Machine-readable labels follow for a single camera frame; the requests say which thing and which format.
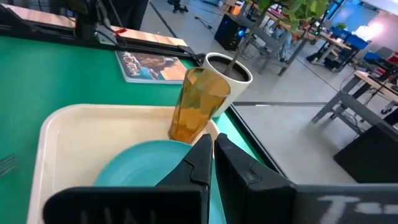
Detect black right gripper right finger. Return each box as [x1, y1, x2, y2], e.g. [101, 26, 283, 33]
[214, 133, 298, 224]

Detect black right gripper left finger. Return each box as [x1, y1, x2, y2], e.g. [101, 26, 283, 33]
[43, 133, 214, 224]

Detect teal round plate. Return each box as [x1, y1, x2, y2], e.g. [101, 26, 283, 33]
[93, 139, 228, 224]

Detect amber translucent plastic cup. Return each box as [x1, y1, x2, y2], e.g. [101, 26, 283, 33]
[167, 67, 231, 144]

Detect cream plastic tray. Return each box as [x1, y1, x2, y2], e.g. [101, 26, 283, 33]
[26, 103, 228, 224]

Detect green plant in white pot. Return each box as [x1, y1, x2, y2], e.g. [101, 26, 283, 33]
[201, 0, 330, 118]

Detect black box behind table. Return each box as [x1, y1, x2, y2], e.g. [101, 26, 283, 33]
[334, 124, 398, 184]

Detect grey metal table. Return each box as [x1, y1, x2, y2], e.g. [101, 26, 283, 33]
[310, 70, 398, 135]

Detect illustrated coastal cover book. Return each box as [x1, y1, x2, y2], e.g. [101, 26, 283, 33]
[114, 50, 188, 85]

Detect person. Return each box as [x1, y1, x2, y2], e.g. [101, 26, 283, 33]
[269, 24, 294, 63]

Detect black computer with blue light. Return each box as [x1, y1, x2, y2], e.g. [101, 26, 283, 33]
[214, 14, 249, 52]

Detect green felt mat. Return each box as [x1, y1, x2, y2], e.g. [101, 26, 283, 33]
[0, 35, 265, 224]

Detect blue storage bins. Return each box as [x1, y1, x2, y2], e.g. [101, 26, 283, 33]
[329, 27, 371, 50]

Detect black office chair base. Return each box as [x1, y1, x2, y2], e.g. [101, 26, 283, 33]
[167, 0, 189, 14]

